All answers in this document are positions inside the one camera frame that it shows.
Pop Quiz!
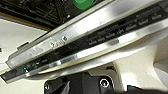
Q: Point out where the stainless steel dishwasher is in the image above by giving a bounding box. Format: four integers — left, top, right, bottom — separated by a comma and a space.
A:
0, 0, 168, 84

